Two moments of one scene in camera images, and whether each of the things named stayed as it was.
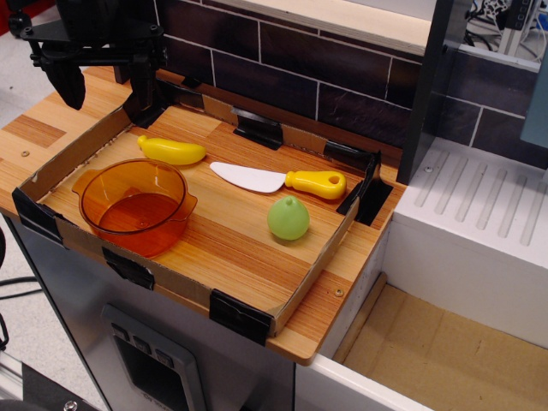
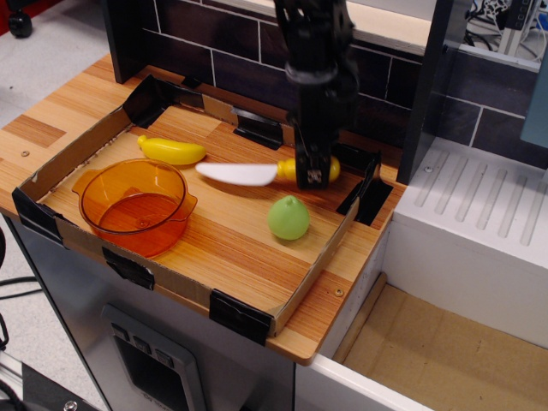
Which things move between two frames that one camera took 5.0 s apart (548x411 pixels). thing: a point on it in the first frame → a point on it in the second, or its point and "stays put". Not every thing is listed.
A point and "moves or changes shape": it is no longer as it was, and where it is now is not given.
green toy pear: x=288 y=218 stays put
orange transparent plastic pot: x=135 y=208 stays put
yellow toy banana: x=170 y=151 stays put
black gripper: x=62 y=33 → x=322 y=62
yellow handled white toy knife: x=318 y=185 moves or changes shape
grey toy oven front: x=158 y=372 stays put
